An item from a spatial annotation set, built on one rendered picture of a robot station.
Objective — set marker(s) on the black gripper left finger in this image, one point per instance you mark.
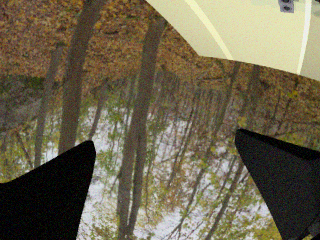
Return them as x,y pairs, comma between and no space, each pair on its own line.
46,203

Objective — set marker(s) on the grey plate with holes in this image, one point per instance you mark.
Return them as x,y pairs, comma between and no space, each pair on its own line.
286,6

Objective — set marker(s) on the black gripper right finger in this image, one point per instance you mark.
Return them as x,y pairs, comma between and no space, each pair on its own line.
288,178

